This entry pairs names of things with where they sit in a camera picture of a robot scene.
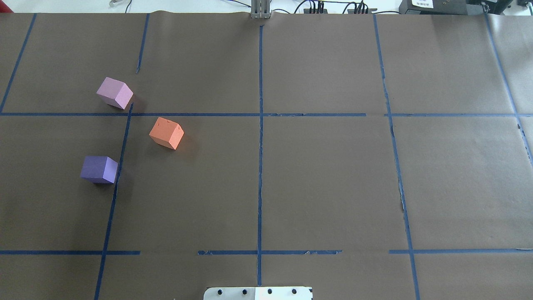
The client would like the black power strip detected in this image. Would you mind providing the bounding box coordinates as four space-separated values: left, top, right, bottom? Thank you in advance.
344 6 377 15

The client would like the pink foam cube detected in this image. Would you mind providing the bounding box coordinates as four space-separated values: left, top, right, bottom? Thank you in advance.
96 77 134 110

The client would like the grey metal bracket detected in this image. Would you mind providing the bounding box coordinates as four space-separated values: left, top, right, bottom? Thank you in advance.
251 0 271 20

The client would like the orange foam cube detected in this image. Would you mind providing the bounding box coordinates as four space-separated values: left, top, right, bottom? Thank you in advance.
149 117 184 150

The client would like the black equipment box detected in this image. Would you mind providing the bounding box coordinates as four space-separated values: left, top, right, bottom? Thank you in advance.
398 0 497 15

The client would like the purple foam cube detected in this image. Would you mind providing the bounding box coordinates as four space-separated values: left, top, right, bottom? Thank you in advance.
80 156 118 184

